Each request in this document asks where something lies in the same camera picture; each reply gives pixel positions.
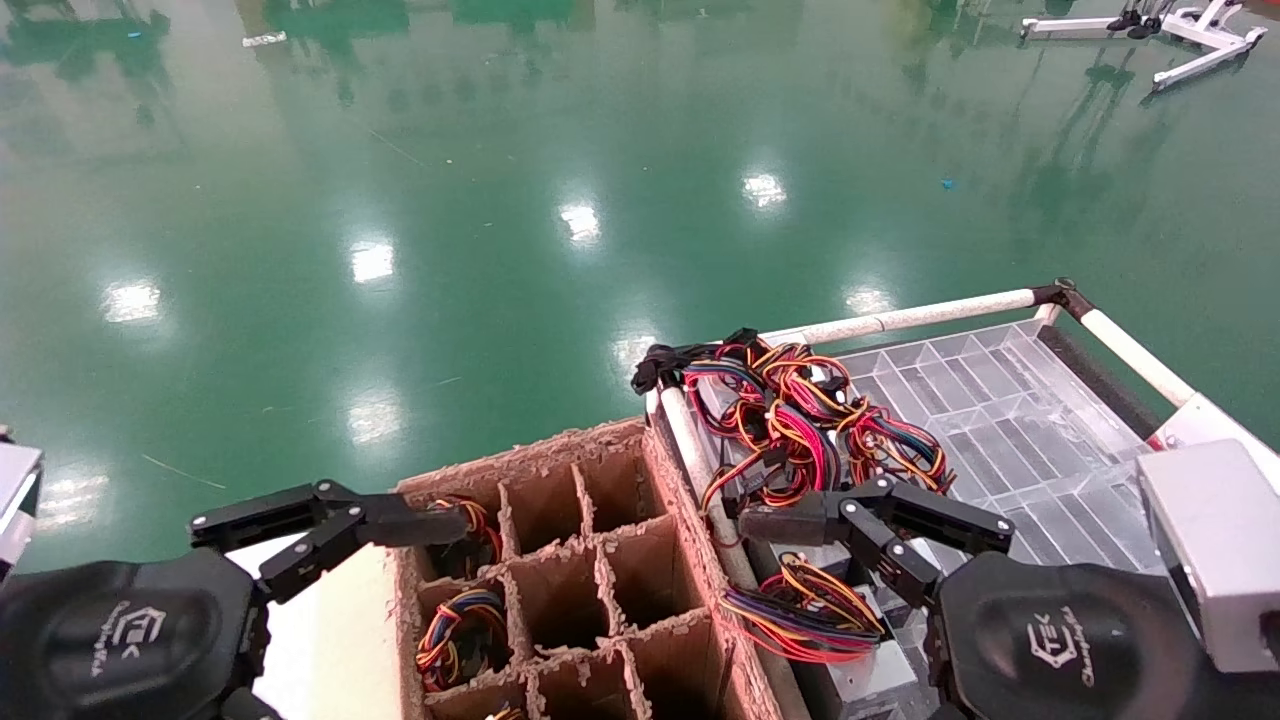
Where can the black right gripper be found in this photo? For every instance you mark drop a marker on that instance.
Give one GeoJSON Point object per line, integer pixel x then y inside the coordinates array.
{"type": "Point", "coordinates": [1060, 640]}

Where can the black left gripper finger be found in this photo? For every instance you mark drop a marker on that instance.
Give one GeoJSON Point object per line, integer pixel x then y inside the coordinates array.
{"type": "Point", "coordinates": [420, 527]}

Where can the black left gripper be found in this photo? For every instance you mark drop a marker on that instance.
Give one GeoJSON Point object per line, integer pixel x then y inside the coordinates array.
{"type": "Point", "coordinates": [120, 640]}

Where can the brown cardboard divider box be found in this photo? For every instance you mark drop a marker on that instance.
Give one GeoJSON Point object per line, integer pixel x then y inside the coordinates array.
{"type": "Point", "coordinates": [560, 590]}

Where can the clear acrylic divider tray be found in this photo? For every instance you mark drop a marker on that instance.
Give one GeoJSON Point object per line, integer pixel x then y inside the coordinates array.
{"type": "Point", "coordinates": [1000, 420]}

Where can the white metal floor stand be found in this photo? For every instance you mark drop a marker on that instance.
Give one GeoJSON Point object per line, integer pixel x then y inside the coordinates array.
{"type": "Point", "coordinates": [1210, 35]}

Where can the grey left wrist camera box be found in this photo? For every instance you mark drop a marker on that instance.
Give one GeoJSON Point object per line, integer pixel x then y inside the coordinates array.
{"type": "Point", "coordinates": [18, 500]}

